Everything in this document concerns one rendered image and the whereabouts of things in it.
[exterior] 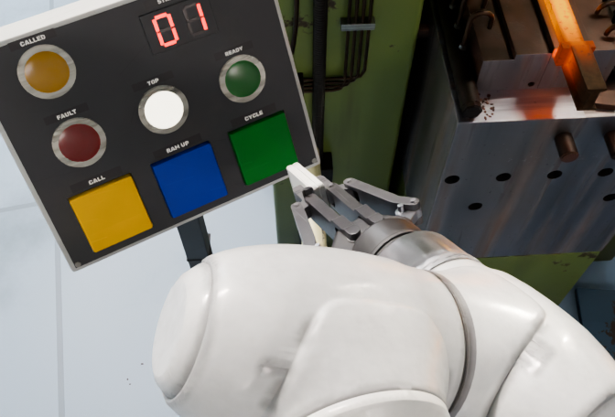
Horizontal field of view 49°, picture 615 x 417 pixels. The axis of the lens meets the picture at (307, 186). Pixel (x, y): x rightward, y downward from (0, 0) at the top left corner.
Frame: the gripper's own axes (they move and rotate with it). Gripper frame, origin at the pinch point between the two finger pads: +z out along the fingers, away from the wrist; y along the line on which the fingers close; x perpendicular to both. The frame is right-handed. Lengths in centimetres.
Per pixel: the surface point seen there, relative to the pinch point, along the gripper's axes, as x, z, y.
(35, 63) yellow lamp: 19.3, 12.9, -20.8
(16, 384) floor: -71, 92, -60
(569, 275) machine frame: -65, 30, 61
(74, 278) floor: -60, 110, -38
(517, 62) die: -3.5, 13.8, 39.9
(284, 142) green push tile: 0.0, 12.5, 2.5
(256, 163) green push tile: -1.2, 12.6, -1.7
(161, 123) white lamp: 8.1, 12.9, -10.9
